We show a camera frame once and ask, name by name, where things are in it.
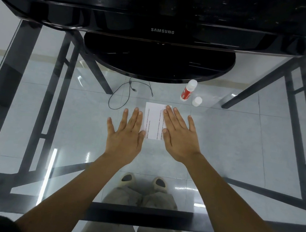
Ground black monitor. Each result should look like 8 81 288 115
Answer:
0 0 306 59

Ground beige right shoe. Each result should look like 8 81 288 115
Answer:
151 176 169 194

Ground thin black cable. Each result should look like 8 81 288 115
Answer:
107 75 156 114

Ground white printed paper sheet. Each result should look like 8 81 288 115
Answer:
142 102 173 142

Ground person's right forearm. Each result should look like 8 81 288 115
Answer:
172 150 306 232

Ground beige left shoe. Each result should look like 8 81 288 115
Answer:
119 172 136 191

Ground person's left forearm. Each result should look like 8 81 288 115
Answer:
13 143 134 232

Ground black oval monitor stand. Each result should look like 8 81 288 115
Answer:
80 29 237 91

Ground red and white glue stick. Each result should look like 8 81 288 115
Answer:
179 78 198 103

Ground person's left hand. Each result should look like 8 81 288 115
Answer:
103 104 148 167

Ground black metal table frame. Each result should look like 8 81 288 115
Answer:
0 0 306 232

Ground person's right hand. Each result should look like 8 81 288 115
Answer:
159 105 206 166

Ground beige shoe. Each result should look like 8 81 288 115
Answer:
119 172 136 191
151 176 169 194

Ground beige trousers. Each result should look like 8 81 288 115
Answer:
77 179 195 232

